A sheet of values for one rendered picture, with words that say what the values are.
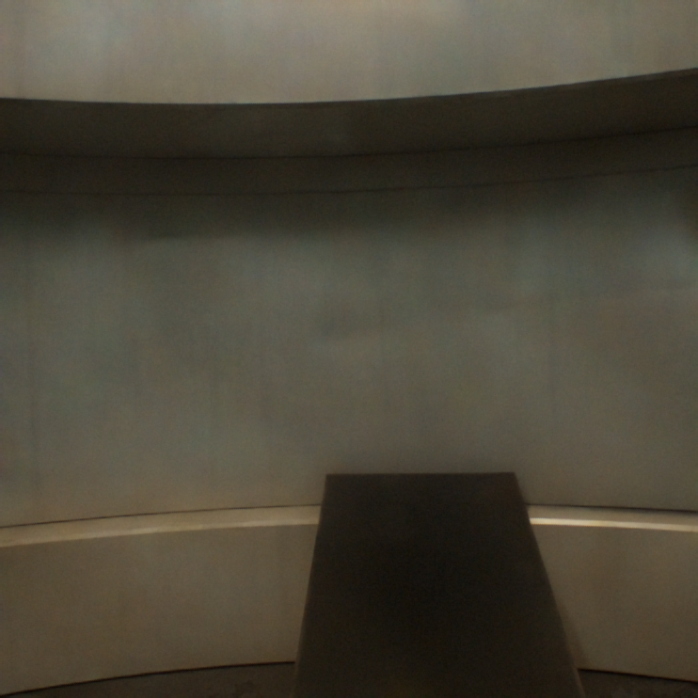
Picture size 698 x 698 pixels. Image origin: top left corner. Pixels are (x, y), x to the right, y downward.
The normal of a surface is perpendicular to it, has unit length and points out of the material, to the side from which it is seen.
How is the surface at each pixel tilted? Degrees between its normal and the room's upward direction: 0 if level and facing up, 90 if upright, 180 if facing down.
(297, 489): 90
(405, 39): 90
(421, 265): 90
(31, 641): 90
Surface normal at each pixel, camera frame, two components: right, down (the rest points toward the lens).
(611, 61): -0.25, 0.03
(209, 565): 0.11, 0.02
